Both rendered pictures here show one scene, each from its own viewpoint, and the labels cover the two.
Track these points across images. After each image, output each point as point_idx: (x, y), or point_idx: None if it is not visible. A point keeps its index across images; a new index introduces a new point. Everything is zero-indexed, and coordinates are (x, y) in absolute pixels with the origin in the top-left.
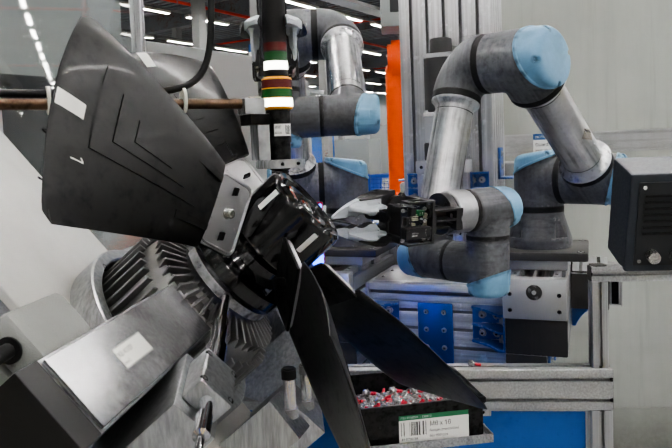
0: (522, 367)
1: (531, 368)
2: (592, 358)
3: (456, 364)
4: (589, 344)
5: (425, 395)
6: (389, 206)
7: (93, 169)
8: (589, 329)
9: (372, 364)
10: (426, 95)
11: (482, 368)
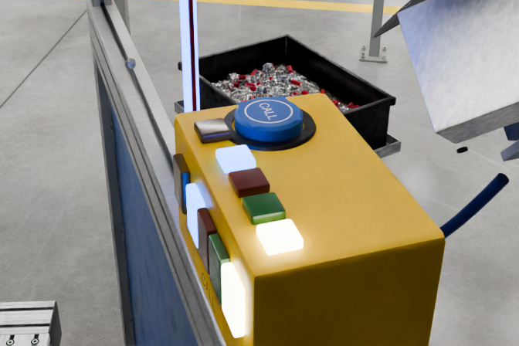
0: (122, 39)
1: (124, 33)
2: None
3: (124, 79)
4: None
5: (286, 75)
6: None
7: None
8: None
9: (149, 146)
10: None
11: (137, 61)
